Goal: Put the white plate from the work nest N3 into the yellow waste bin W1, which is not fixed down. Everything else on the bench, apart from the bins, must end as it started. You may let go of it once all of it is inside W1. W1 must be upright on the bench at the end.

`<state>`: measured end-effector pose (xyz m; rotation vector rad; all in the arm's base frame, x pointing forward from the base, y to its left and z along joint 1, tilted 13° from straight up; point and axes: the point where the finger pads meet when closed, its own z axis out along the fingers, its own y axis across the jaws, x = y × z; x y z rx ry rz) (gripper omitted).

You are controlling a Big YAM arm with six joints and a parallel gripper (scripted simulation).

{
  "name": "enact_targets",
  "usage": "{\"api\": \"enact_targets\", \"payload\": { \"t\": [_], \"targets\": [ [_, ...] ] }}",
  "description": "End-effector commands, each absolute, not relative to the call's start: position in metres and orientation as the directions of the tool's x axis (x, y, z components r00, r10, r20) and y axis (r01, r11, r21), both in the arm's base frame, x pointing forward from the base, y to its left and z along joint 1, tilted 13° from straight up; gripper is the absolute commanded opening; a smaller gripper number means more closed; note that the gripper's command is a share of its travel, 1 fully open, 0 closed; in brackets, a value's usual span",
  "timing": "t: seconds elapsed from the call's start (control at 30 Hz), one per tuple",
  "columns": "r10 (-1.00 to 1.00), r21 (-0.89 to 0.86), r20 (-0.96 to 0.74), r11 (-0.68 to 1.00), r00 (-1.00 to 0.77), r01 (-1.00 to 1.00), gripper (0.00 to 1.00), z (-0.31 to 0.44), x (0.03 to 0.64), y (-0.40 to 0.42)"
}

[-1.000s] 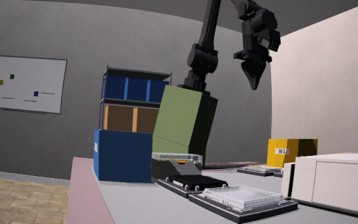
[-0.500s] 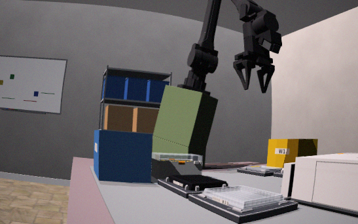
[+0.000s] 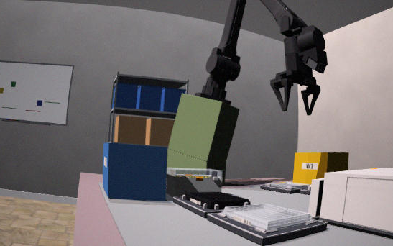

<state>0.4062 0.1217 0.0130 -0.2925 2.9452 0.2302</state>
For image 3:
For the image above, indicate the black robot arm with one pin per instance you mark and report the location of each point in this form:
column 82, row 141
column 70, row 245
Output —
column 305, row 43

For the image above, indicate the yellow open-top bin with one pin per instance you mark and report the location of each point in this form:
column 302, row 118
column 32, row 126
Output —
column 314, row 165

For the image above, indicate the white multiwell plate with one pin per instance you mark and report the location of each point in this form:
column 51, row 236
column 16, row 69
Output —
column 267, row 217

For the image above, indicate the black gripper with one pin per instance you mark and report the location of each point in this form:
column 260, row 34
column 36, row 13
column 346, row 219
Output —
column 282, row 80

